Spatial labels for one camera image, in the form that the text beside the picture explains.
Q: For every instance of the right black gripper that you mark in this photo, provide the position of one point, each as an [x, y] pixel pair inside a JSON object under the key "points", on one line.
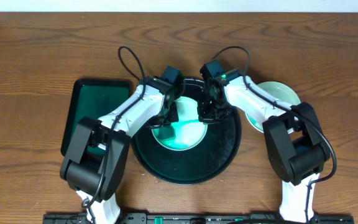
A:
{"points": [[206, 118]]}

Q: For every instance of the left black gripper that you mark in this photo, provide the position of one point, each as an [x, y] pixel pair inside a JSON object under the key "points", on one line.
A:
{"points": [[168, 115]]}

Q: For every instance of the green scouring sponge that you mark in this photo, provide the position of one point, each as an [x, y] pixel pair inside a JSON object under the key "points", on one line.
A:
{"points": [[166, 133]]}

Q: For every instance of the light green back plate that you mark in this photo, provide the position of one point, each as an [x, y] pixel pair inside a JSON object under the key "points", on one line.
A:
{"points": [[188, 129]]}

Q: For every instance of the light green plate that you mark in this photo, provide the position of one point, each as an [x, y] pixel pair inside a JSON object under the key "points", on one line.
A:
{"points": [[188, 129], [280, 91]]}

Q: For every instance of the light green front plate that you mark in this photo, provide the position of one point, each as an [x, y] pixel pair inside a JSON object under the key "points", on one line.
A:
{"points": [[280, 91]]}

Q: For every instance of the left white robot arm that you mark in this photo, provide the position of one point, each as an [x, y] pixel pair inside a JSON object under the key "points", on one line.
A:
{"points": [[96, 155]]}

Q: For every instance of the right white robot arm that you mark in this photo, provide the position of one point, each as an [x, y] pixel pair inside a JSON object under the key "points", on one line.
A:
{"points": [[296, 146]]}

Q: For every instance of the round black tray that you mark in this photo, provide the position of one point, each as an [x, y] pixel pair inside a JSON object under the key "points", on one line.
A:
{"points": [[198, 164]]}

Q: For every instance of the dark green rectangular tray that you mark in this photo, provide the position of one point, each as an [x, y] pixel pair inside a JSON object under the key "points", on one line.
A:
{"points": [[94, 98]]}

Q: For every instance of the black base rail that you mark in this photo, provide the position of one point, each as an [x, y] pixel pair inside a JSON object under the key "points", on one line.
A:
{"points": [[142, 218]]}

